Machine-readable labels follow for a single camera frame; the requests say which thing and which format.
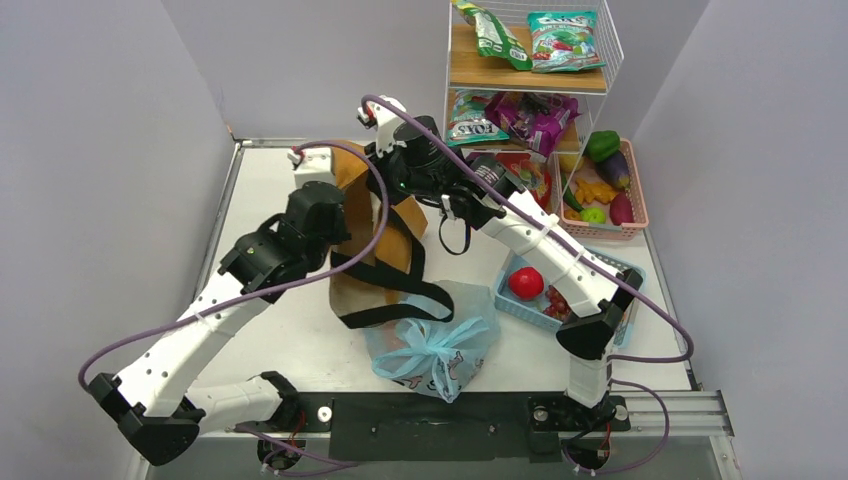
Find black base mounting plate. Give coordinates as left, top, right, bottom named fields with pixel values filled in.
left=255, top=391, right=631, bottom=462

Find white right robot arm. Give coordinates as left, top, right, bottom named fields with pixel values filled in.
left=358, top=110, right=641, bottom=429

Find maroon toy vegetable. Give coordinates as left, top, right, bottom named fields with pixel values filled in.
left=609, top=192, right=635, bottom=226

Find purple candy bag middle shelf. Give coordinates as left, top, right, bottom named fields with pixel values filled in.
left=484, top=92, right=580, bottom=156

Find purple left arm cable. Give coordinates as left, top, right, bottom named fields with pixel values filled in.
left=78, top=140, right=390, bottom=392

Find small green toy lime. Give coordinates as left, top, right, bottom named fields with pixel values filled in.
left=580, top=207, right=607, bottom=224

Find purple toy eggplant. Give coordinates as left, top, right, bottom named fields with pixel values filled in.
left=595, top=150, right=631, bottom=191

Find white wire wooden shelf rack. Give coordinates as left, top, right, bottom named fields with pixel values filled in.
left=440, top=1, right=624, bottom=215

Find green snack bag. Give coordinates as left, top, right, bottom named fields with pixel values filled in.
left=451, top=0, right=533, bottom=71

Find orange cloth tote bag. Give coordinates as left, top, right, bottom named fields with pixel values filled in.
left=329, top=141, right=455, bottom=329

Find light blue plastic basket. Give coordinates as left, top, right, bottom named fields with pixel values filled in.
left=494, top=247, right=647, bottom=349

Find pink plastic basket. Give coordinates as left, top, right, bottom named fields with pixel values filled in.
left=555, top=139, right=651, bottom=241

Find red toy apple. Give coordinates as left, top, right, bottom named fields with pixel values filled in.
left=507, top=267, right=545, bottom=301

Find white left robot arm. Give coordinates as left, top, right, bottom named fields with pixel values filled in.
left=88, top=181, right=350, bottom=466

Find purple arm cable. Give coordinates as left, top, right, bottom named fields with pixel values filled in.
left=78, top=140, right=390, bottom=392
left=360, top=94, right=696, bottom=475

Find teal Fox's candy bag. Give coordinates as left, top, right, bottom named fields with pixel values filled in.
left=446, top=89, right=509, bottom=146

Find red candy bag bottom shelf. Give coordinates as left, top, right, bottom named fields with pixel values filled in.
left=495, top=151, right=553, bottom=209

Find green toy bell pepper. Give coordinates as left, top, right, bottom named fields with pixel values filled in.
left=584, top=130, right=621, bottom=163

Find purple toy grapes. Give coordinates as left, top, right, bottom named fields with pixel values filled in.
left=543, top=285, right=571, bottom=322

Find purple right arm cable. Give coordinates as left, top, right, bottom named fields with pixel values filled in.
left=360, top=94, right=696, bottom=475

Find teal candy bag top right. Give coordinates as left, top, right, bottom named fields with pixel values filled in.
left=527, top=10, right=606, bottom=73

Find light blue plastic grocery bag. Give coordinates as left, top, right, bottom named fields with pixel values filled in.
left=364, top=280, right=501, bottom=403

